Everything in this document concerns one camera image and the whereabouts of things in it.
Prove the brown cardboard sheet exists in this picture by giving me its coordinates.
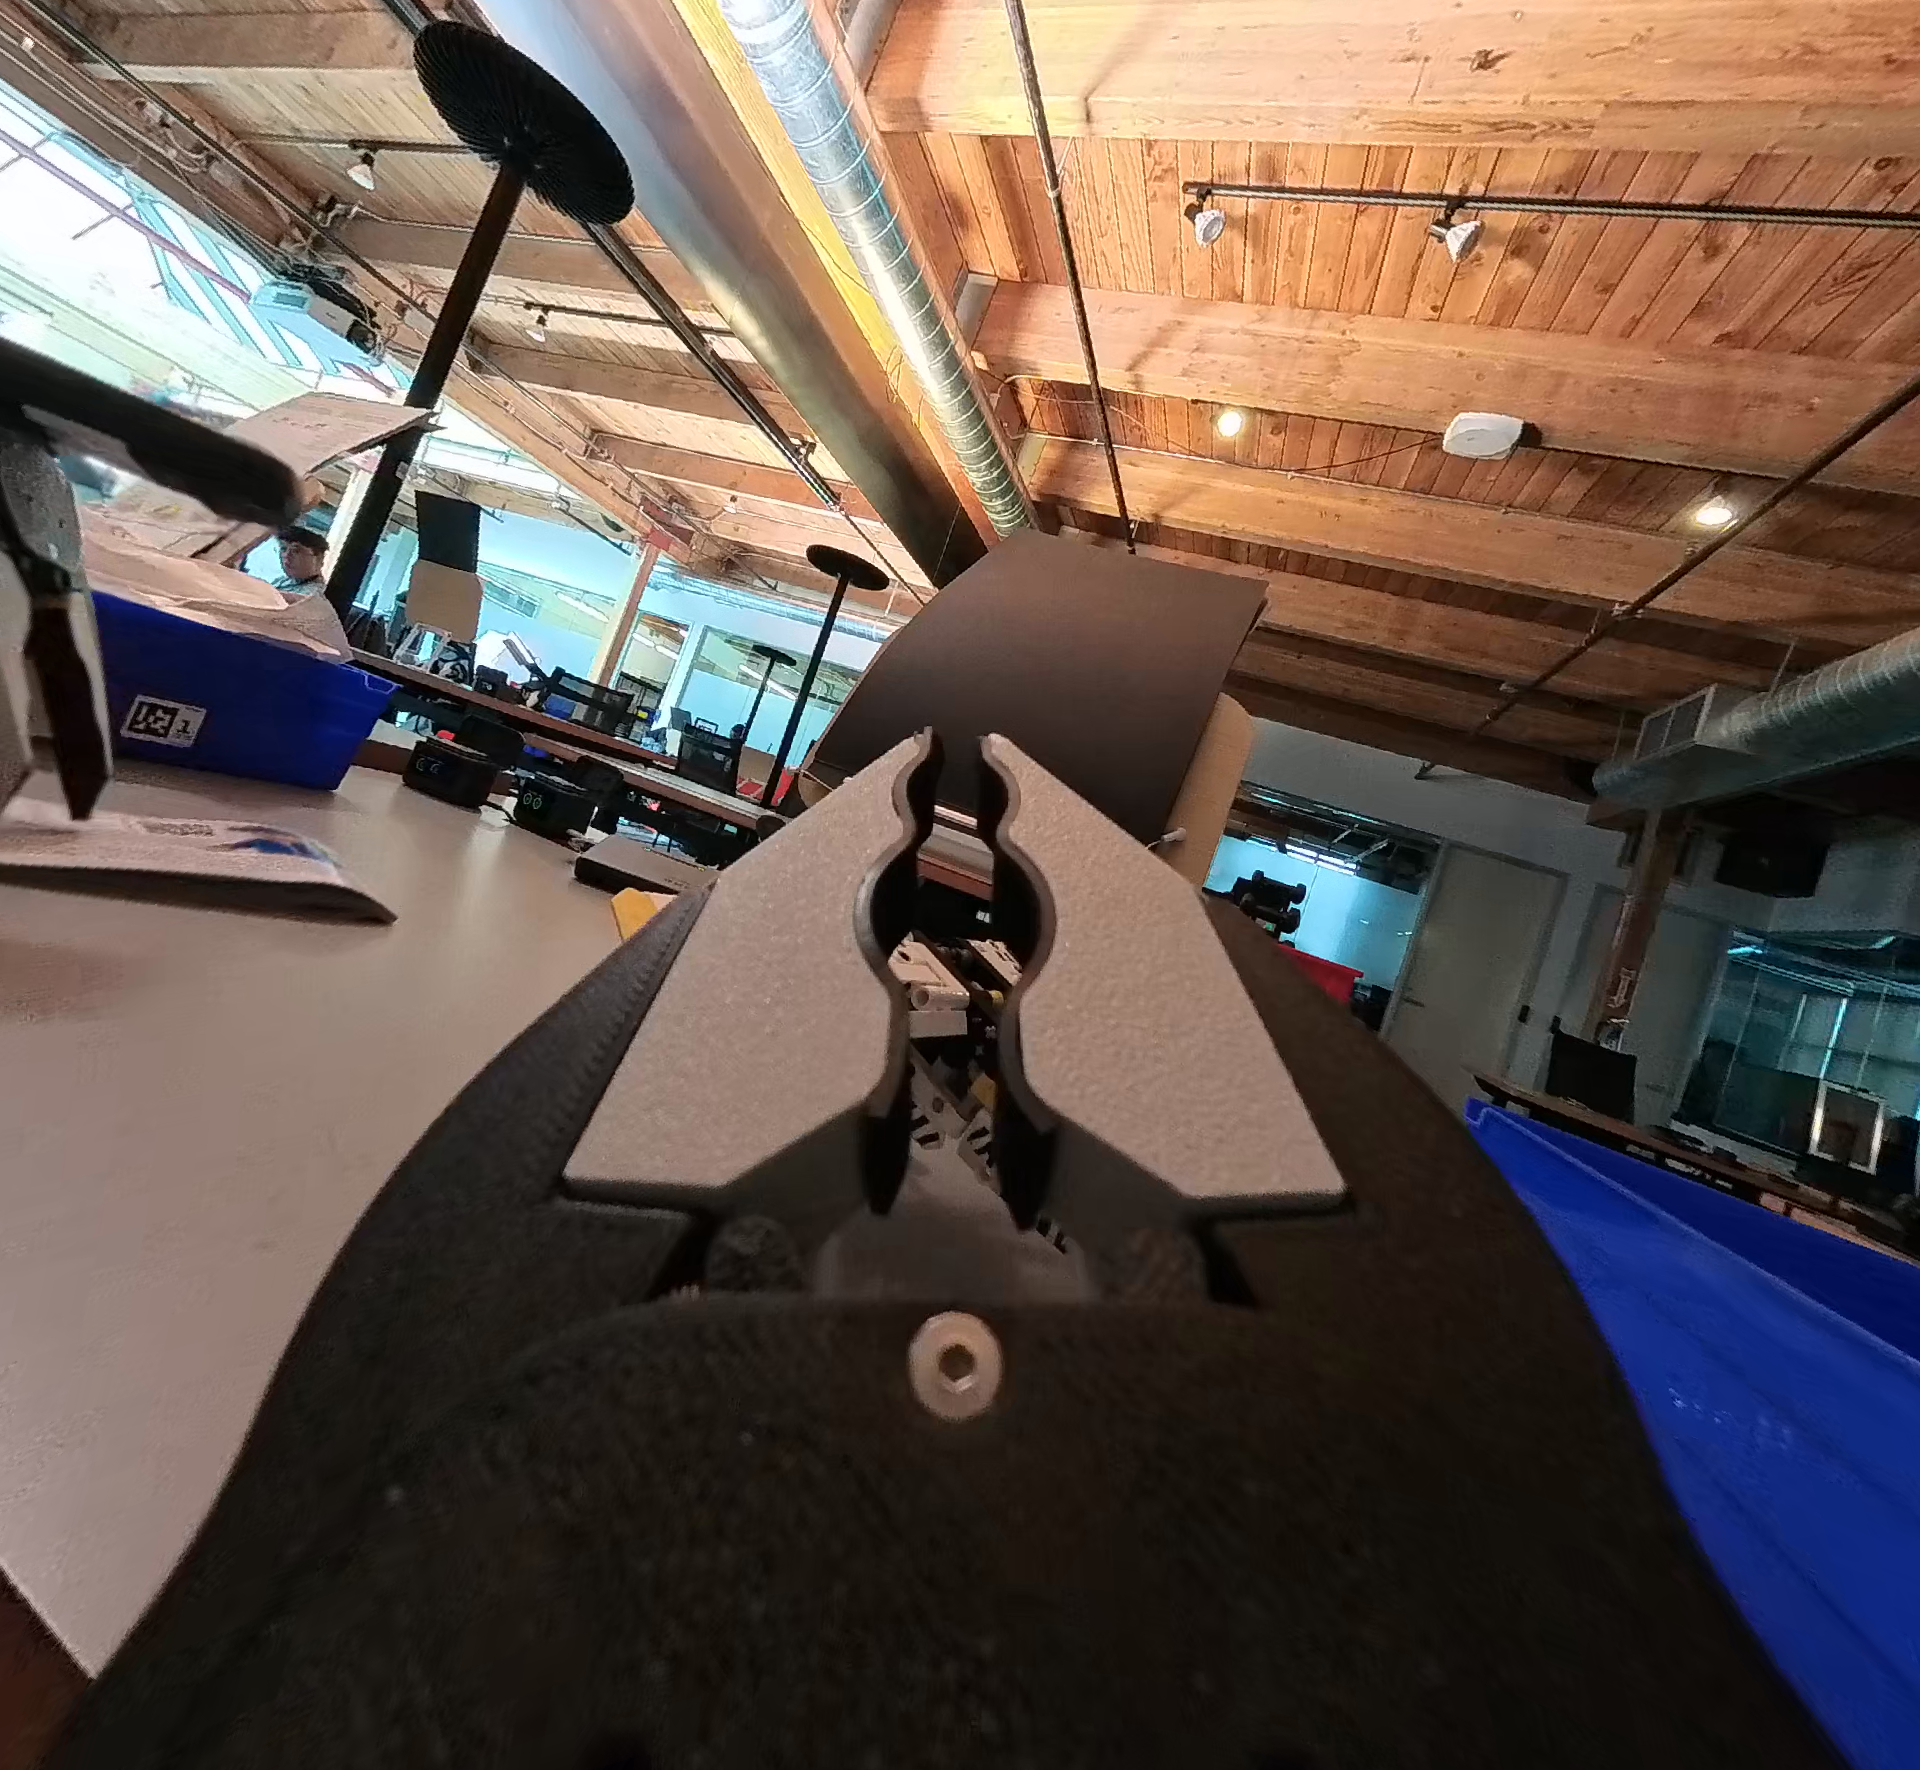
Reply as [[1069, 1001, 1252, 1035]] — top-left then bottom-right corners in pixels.
[[223, 390, 446, 478]]

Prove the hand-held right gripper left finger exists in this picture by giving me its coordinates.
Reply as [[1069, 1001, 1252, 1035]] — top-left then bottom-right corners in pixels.
[[563, 727, 944, 1216]]

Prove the black portable power station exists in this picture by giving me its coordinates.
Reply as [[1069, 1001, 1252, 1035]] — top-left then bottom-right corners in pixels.
[[513, 769, 627, 845], [400, 734, 499, 813]]

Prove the yellow white lego airplane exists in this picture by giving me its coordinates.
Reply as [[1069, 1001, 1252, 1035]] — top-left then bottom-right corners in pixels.
[[616, 888, 1061, 1212]]

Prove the black flat power box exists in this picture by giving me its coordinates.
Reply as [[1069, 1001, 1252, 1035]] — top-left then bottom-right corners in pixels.
[[572, 829, 726, 897]]

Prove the silver ventilation duct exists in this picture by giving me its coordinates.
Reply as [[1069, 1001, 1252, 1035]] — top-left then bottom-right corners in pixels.
[[621, 0, 1041, 546], [1589, 627, 1920, 816]]

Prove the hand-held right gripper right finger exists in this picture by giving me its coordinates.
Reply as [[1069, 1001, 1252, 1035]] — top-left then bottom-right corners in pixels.
[[979, 734, 1350, 1233]]

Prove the blue plastic bin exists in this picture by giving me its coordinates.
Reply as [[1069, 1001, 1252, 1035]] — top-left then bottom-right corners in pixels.
[[87, 582, 402, 798], [1459, 1095, 1920, 1770]]

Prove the lego instruction booklet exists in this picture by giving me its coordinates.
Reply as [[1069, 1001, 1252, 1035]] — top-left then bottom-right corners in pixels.
[[0, 807, 400, 926]]

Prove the black tablet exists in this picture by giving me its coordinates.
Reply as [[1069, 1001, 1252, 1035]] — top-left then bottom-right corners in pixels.
[[806, 532, 1272, 845]]

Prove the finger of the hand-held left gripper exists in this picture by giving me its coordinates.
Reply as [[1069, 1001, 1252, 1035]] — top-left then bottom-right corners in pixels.
[[0, 555, 116, 823]]

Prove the black floor lamp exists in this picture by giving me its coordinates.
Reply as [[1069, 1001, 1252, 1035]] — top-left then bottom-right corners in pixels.
[[318, 20, 641, 619], [739, 648, 801, 760], [753, 542, 895, 813]]

